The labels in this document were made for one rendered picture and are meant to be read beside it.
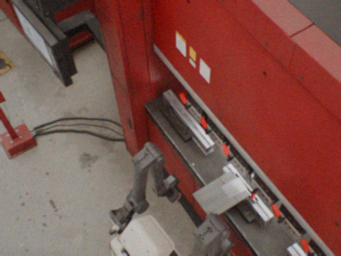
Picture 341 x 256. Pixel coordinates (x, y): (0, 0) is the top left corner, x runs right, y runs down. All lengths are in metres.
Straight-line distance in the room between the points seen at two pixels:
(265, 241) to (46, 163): 2.04
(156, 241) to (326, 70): 1.10
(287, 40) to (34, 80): 3.28
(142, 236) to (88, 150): 1.95
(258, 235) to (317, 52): 1.43
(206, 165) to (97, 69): 1.97
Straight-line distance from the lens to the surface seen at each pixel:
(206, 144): 2.86
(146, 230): 2.20
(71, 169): 3.97
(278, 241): 2.76
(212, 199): 2.66
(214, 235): 1.93
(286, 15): 1.65
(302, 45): 1.57
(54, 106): 4.35
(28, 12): 2.77
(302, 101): 1.73
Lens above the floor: 3.44
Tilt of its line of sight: 58 degrees down
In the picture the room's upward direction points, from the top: 3 degrees counter-clockwise
